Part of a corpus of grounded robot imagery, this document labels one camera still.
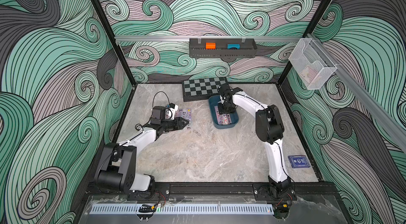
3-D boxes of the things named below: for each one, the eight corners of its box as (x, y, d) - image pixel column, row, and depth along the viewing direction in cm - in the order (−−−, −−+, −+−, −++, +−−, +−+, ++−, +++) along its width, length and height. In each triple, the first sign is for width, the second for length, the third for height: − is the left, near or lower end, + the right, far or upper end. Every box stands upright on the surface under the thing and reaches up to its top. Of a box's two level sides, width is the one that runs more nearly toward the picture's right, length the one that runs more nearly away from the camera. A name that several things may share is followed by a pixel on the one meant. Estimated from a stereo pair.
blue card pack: (291, 168, 82) (293, 166, 81) (287, 156, 86) (289, 155, 85) (308, 168, 82) (310, 166, 81) (303, 156, 86) (305, 155, 85)
